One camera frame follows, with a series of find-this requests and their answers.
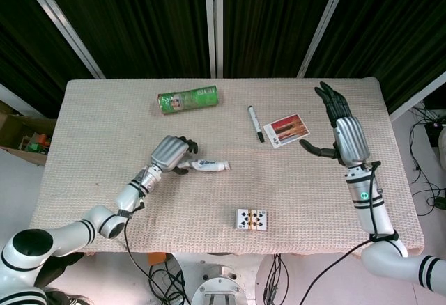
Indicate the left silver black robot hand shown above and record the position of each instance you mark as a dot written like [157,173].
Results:
[167,152]

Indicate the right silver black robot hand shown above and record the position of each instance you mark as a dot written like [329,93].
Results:
[350,138]

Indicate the white blue tube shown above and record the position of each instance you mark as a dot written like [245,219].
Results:
[209,165]

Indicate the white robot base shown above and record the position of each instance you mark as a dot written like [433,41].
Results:
[219,280]

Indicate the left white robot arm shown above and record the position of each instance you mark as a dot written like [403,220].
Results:
[87,221]

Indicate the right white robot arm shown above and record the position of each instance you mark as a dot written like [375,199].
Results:
[376,214]

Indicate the green cylindrical chip can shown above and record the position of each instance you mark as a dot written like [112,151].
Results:
[190,100]

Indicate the red photo postcard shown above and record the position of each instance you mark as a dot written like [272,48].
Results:
[286,131]

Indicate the beige woven tablecloth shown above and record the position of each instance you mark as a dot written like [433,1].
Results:
[226,186]

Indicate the black white marker pen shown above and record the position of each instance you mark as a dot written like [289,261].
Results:
[255,124]

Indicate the orange object under table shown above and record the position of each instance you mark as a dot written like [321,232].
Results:
[155,259]

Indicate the playing card deck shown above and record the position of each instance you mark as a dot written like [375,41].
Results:
[251,219]

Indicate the cardboard box with clutter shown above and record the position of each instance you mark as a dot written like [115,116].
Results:
[24,138]

